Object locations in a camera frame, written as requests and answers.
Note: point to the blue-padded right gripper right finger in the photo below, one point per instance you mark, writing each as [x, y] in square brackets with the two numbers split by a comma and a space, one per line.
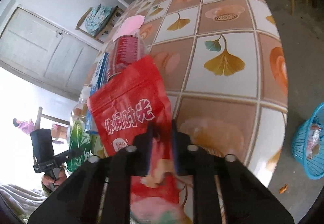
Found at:
[223, 188]

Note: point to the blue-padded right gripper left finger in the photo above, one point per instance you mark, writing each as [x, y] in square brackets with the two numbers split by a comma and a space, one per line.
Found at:
[99, 190]

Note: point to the green label plastic bottle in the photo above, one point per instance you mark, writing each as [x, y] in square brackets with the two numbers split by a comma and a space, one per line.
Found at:
[83, 134]

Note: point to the blue toothpaste box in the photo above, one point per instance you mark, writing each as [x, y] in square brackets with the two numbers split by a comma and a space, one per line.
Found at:
[97, 81]

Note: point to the red snack bag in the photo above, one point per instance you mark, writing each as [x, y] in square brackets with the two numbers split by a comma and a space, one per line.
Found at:
[129, 104]

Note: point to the red drink can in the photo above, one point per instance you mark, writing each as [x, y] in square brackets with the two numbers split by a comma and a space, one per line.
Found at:
[127, 50]

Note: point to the blue plastic trash basket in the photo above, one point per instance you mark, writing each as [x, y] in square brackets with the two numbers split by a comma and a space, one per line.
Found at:
[307, 144]

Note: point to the person's left hand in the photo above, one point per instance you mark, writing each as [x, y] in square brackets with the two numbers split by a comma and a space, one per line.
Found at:
[52, 184]

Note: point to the white door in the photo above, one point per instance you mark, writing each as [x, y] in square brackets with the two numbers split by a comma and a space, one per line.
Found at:
[45, 55]

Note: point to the wooden chair with cushion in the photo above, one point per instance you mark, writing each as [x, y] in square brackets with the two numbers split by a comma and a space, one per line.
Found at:
[107, 26]

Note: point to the floral pillow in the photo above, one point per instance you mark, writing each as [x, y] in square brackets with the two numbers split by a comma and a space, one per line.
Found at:
[95, 19]

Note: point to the patterned tablecloth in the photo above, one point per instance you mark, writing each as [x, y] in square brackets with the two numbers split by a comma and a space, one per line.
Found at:
[224, 73]

